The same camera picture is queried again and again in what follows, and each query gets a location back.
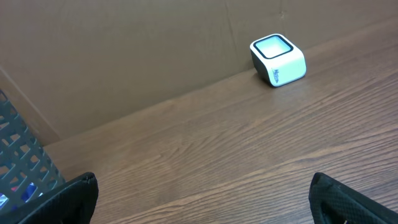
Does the grey plastic mesh basket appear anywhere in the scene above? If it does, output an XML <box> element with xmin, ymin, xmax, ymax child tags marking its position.
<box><xmin>1</xmin><ymin>93</ymin><xmax>66</xmax><ymax>214</ymax></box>

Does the white barcode scanner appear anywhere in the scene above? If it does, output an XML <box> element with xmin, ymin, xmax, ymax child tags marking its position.
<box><xmin>249</xmin><ymin>34</ymin><xmax>307</xmax><ymax>88</ymax></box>

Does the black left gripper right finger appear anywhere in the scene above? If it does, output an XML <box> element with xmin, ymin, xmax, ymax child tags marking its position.
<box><xmin>308</xmin><ymin>172</ymin><xmax>397</xmax><ymax>224</ymax></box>

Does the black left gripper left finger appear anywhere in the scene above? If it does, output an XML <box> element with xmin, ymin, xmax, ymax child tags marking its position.
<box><xmin>1</xmin><ymin>172</ymin><xmax>99</xmax><ymax>224</ymax></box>

